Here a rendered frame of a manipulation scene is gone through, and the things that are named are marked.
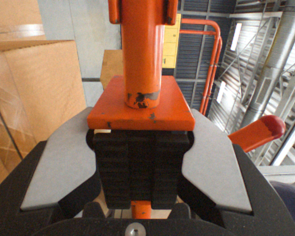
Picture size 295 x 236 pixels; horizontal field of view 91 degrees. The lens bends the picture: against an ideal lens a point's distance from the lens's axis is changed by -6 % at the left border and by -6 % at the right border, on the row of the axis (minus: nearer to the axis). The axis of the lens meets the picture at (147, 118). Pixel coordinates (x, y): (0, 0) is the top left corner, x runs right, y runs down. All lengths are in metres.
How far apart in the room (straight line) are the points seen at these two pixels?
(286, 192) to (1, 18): 0.96
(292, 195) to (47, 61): 0.43
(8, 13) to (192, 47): 10.57
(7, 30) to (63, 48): 0.56
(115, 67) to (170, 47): 5.90
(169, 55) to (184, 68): 3.87
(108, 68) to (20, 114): 1.56
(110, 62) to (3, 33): 1.15
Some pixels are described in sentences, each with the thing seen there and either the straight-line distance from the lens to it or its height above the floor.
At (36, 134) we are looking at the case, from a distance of 0.23.
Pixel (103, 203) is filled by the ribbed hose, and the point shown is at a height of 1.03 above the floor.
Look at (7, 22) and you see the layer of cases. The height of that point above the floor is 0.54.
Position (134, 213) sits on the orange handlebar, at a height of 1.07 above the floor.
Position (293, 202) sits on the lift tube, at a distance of 0.36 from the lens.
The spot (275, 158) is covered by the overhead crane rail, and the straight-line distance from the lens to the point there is 3.06.
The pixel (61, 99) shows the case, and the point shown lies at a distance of 0.28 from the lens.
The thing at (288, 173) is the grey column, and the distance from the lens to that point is 2.39.
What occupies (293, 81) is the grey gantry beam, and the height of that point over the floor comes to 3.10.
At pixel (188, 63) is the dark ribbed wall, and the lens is 11.22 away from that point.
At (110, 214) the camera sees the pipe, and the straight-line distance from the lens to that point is 0.24.
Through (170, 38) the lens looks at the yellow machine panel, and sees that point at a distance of 7.45.
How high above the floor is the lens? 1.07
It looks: 1 degrees up
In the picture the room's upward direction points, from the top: 91 degrees clockwise
